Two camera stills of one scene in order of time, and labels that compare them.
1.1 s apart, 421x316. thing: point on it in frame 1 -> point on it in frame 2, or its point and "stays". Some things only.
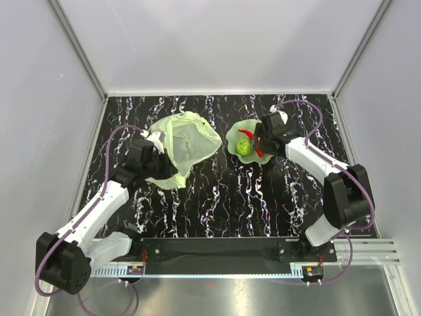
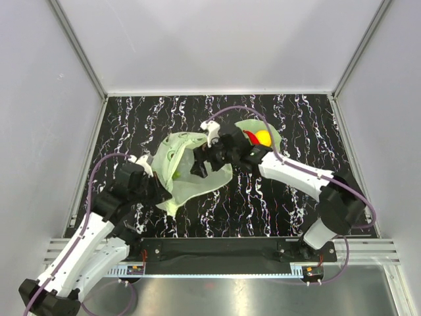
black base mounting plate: x=205 y=255 stays
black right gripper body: x=259 y=132 -> x=217 y=155
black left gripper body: x=158 y=168 -> x=149 y=192
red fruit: x=260 y=153 stays
